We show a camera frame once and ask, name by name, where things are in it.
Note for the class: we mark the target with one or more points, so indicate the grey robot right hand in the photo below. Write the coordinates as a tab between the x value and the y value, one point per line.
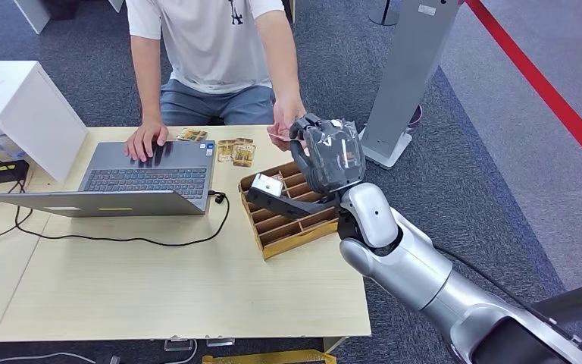
331	155

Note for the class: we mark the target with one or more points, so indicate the person's right hand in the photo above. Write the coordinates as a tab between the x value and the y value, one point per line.
145	140

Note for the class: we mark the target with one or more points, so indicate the person's left hand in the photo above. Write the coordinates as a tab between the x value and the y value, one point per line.
285	113

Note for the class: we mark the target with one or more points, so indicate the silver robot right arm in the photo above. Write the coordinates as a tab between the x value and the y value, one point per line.
411	266

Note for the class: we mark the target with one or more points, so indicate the person's right forearm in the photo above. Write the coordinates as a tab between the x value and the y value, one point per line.
149	85

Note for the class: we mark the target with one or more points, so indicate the person's left forearm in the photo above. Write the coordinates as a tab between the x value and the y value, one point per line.
281	60

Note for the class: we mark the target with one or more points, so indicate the wooden card holder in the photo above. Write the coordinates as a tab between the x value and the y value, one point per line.
281	232

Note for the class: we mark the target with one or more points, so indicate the person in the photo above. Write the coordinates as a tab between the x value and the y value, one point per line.
210	45

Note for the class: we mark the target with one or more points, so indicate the grey laptop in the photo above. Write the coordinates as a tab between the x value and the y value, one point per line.
135	173

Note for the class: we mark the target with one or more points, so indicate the black round base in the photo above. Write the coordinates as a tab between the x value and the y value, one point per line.
416	116

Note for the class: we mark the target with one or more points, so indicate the grey kiosk stand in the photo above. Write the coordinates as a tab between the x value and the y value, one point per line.
411	75

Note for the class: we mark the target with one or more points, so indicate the white cabinet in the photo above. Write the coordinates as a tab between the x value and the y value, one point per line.
25	105

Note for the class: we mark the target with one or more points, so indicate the black stanchion base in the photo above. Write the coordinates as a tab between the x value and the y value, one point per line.
384	19

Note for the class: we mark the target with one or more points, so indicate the white furniture piece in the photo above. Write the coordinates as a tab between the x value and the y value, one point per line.
32	12

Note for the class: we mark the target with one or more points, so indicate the yellow flat object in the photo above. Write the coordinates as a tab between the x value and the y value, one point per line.
271	358

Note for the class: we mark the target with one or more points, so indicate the red barrier belt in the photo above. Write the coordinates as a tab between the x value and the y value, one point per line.
547	93

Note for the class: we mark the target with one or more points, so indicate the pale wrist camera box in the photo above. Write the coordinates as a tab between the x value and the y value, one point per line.
266	186

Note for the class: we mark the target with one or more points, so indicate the clear plastic bracket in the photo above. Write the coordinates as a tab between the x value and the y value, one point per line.
219	342
178	344

